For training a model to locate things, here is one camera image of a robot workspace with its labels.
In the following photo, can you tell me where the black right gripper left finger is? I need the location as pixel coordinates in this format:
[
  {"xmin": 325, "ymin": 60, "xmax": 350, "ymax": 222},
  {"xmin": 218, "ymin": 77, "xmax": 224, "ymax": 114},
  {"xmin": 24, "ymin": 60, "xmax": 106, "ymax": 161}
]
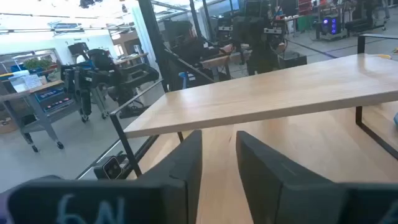
[{"xmin": 0, "ymin": 129, "xmax": 203, "ymax": 224}]

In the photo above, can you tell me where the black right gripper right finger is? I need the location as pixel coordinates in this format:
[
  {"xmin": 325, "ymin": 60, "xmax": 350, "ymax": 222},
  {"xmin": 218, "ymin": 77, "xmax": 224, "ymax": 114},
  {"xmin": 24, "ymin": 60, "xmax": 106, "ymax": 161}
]
[{"xmin": 235, "ymin": 130, "xmax": 398, "ymax": 224}]

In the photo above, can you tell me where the background wooden table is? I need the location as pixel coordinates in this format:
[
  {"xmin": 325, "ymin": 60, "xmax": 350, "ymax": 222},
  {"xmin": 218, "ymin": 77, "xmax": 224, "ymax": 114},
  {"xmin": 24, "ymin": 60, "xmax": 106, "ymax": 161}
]
[{"xmin": 200, "ymin": 51, "xmax": 252, "ymax": 71}]

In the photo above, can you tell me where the black background robot station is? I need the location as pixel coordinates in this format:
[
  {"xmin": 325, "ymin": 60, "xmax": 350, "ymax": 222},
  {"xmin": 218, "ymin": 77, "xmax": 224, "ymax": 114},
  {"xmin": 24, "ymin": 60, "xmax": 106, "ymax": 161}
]
[{"xmin": 60, "ymin": 42, "xmax": 161, "ymax": 123}]

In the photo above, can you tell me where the black bin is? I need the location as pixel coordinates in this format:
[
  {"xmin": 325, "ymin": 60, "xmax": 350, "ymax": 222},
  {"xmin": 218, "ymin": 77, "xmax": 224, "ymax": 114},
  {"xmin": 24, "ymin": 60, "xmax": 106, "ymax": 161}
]
[{"xmin": 278, "ymin": 51, "xmax": 308, "ymax": 70}]

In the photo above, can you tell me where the person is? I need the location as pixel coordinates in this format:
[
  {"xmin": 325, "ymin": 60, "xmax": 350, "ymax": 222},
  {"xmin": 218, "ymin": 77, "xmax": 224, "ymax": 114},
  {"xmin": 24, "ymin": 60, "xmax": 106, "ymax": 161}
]
[{"xmin": 169, "ymin": 20, "xmax": 234, "ymax": 90}]

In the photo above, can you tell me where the grey wheeled cart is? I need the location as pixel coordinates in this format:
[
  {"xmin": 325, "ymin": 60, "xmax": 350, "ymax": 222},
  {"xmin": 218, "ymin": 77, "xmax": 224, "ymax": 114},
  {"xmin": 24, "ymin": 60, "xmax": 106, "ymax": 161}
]
[{"xmin": 0, "ymin": 79, "xmax": 83, "ymax": 153}]

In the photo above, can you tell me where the computer tower with blue lights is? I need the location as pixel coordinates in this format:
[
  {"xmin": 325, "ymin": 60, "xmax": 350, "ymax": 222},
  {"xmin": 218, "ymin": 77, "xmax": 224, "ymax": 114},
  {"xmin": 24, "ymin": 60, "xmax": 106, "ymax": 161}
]
[{"xmin": 320, "ymin": 15, "xmax": 342, "ymax": 37}]

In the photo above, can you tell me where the green potted plant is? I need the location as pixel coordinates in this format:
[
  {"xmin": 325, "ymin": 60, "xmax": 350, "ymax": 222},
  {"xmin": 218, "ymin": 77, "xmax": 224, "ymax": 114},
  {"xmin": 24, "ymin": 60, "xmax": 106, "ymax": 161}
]
[{"xmin": 23, "ymin": 57, "xmax": 53, "ymax": 71}]

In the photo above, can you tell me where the clear plastic box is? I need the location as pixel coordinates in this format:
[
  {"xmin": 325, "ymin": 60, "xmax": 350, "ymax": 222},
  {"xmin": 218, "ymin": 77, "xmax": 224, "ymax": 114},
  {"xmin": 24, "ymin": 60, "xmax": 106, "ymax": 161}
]
[{"xmin": 8, "ymin": 70, "xmax": 43, "ymax": 93}]

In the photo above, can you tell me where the small black table-level camera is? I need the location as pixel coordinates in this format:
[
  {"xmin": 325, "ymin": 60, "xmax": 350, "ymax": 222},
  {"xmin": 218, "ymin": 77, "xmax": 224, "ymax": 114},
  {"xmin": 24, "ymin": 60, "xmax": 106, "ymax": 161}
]
[{"xmin": 93, "ymin": 155, "xmax": 124, "ymax": 180}]

